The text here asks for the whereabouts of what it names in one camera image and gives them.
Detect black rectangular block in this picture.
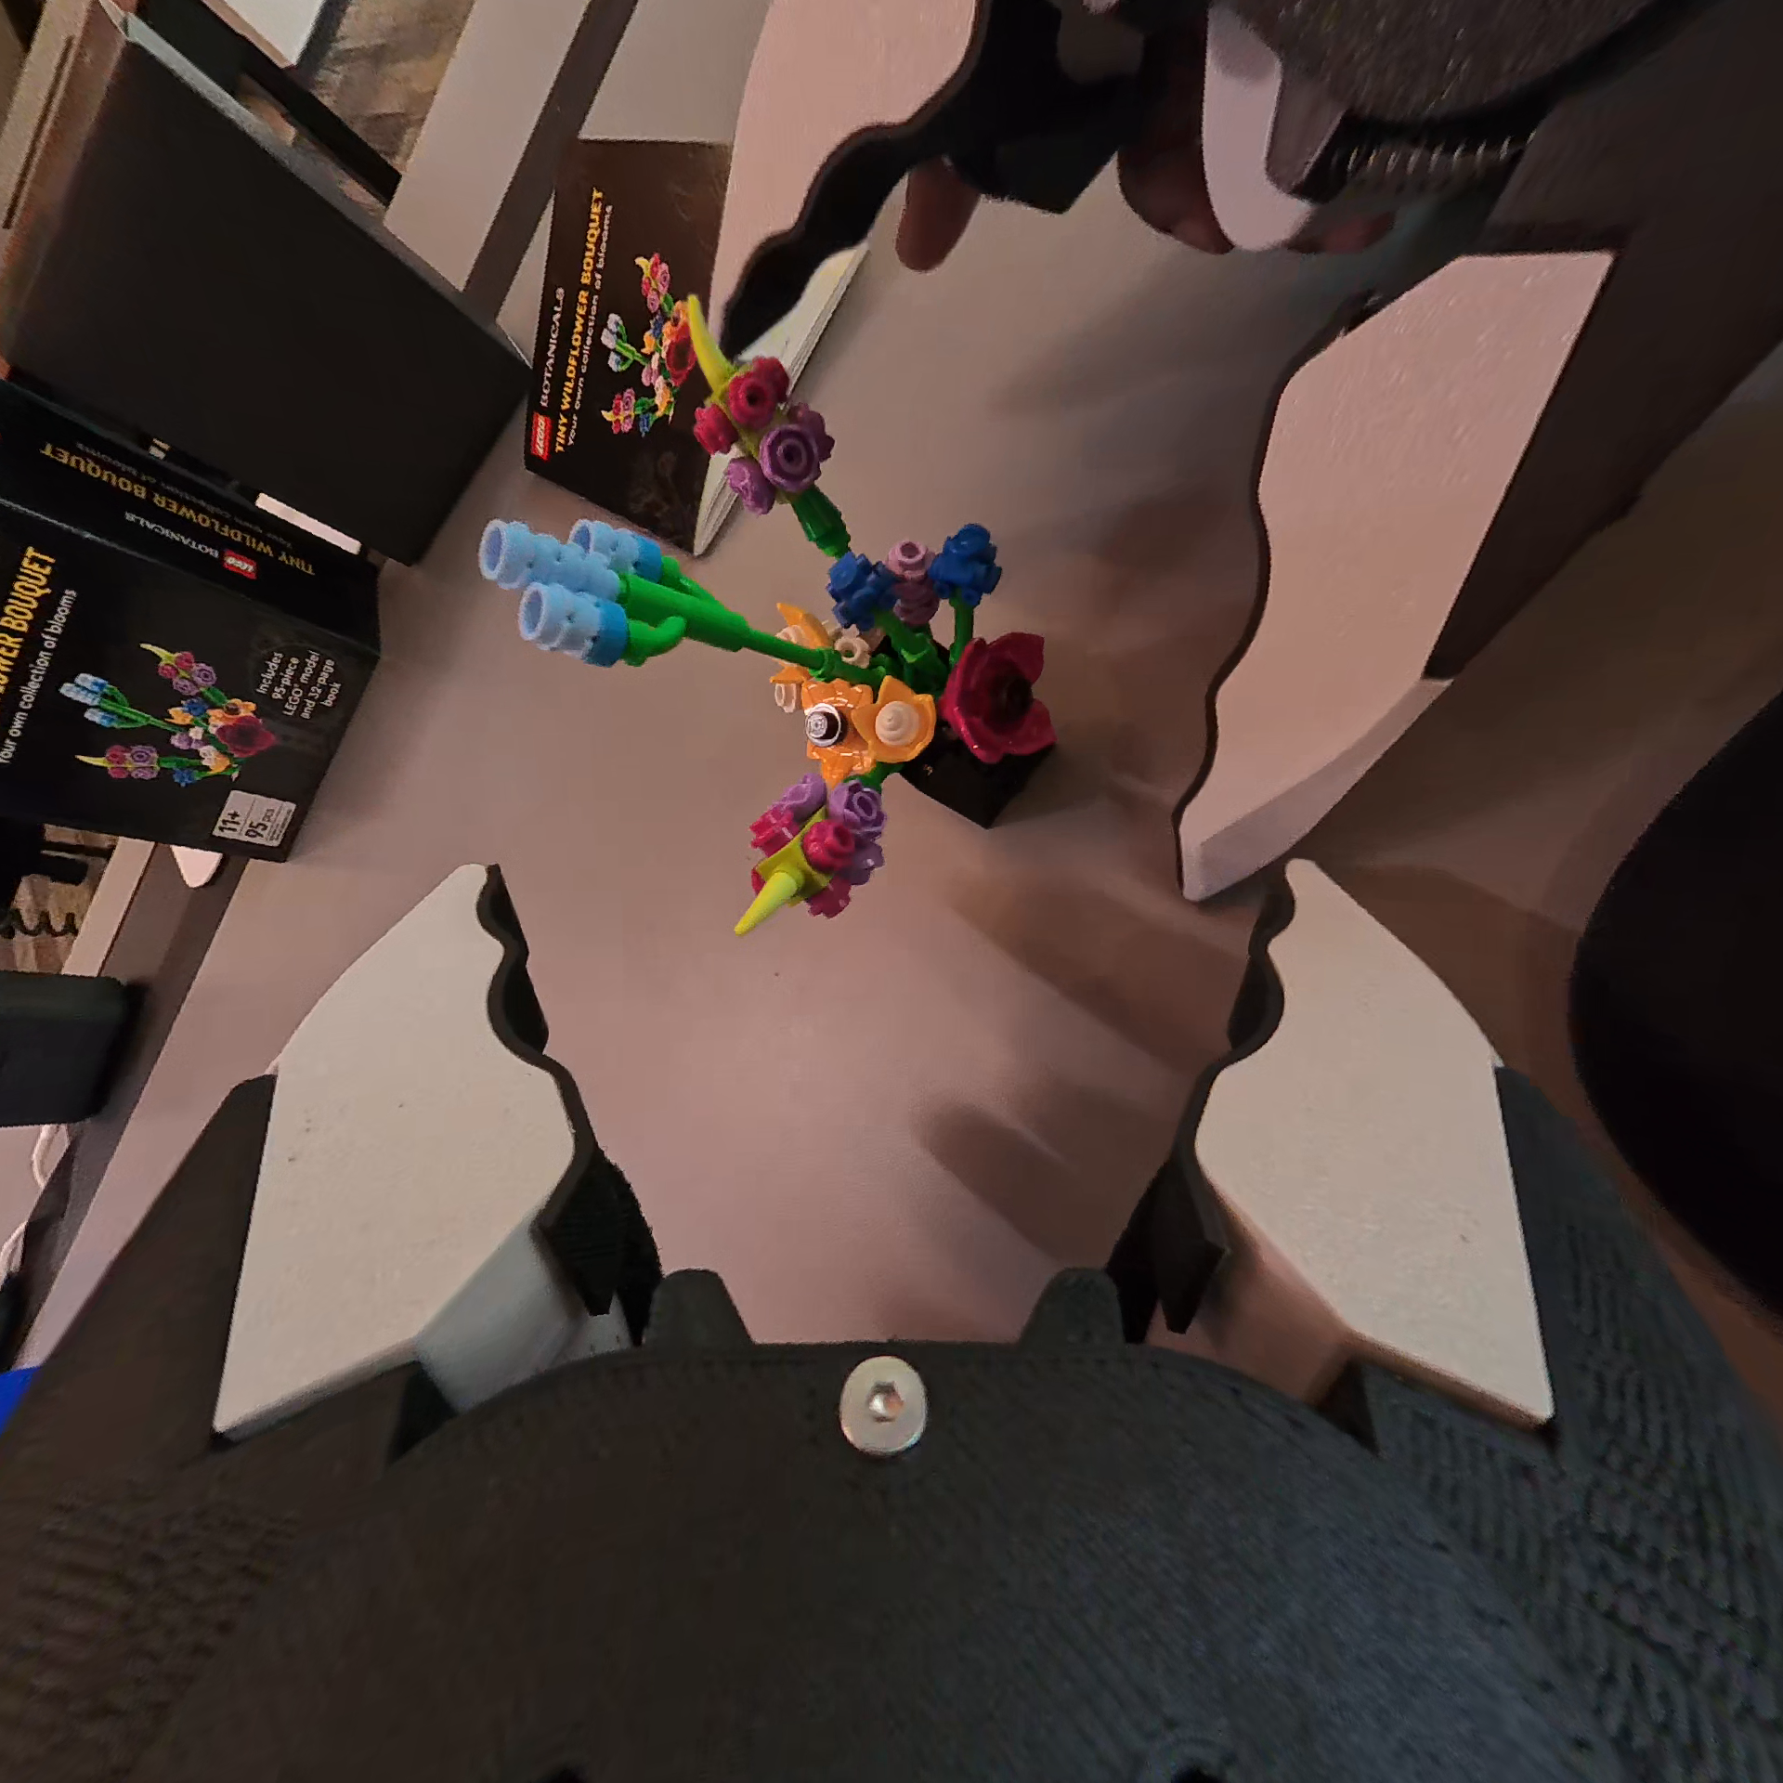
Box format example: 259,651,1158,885
0,15,535,565

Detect black lego set box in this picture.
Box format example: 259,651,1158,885
0,376,384,869

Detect green lego sprig blue buds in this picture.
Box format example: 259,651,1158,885
475,518,838,672

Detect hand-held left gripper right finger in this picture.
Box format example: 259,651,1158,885
1103,856,1557,1426

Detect black padded chair armrest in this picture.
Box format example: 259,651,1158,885
1567,696,1783,1319

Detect lego instruction booklet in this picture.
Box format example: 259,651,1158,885
522,136,869,558

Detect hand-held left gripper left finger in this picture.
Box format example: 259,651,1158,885
212,863,667,1441

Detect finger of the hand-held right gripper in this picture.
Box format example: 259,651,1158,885
1177,248,1634,904
711,0,1011,357

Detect white cable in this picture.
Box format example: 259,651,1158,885
0,1115,78,1304

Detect person's right hand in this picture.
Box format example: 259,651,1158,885
891,98,1263,274

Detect lego flower bouquet model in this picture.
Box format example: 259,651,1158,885
691,292,1061,938

